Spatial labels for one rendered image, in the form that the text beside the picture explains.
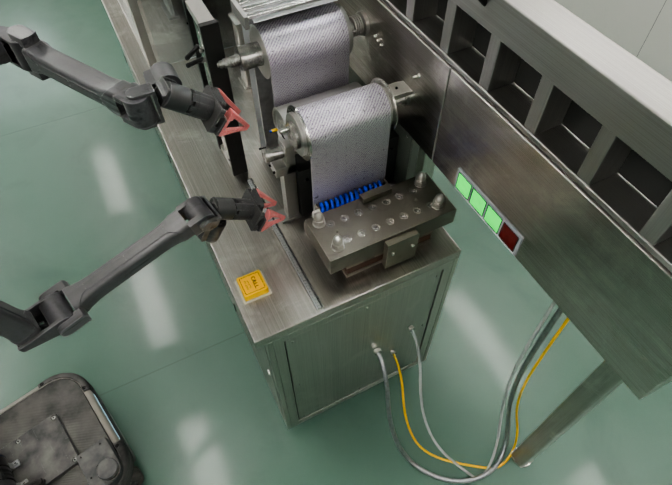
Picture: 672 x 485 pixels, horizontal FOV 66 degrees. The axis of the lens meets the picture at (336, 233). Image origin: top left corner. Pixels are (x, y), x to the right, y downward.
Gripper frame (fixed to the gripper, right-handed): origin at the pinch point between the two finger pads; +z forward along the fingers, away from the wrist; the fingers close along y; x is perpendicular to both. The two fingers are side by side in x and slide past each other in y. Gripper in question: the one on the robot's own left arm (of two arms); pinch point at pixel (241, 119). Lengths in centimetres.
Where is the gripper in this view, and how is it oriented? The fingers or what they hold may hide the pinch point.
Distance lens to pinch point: 127.6
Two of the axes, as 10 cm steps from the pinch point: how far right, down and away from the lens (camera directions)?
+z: 6.9, 1.2, 7.1
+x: 5.7, -7.0, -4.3
